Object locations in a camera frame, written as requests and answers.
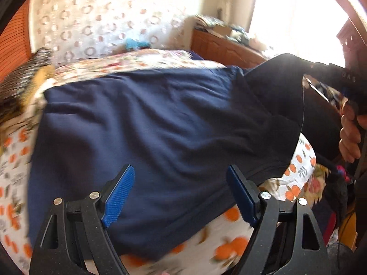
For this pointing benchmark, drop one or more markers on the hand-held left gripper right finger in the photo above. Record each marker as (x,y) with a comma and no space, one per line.
(242,196)

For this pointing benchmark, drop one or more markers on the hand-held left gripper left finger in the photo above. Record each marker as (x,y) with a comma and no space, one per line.
(119,197)

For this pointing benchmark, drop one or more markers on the navy printed t-shirt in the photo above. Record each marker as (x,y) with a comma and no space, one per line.
(143,137)

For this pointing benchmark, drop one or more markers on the person's right hand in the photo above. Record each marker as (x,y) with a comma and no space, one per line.
(349,134)

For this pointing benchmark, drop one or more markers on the bright window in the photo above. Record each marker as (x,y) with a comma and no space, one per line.
(295,20)

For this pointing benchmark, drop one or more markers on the dark cloth with pink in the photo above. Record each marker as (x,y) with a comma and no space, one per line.
(341,194)

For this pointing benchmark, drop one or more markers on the floral quilt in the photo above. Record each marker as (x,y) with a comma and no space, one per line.
(129,61)

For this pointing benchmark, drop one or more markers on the cardboard box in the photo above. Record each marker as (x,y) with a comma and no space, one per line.
(222,30)

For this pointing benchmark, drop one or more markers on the mustard folded cloth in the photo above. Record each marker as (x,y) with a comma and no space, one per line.
(43,77)

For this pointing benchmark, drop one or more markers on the dark patterned folded blanket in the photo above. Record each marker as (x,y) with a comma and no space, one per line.
(20,86)

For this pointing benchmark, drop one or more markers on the blue cloth item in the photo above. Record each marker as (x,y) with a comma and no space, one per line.
(136,43)

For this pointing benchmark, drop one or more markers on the stack of papers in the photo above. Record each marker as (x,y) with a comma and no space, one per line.
(206,23)

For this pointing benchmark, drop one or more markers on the white circle pattern curtain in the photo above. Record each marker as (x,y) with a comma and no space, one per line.
(100,14)

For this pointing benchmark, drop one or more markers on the orange slatted door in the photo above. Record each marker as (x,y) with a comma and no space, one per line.
(15,43)

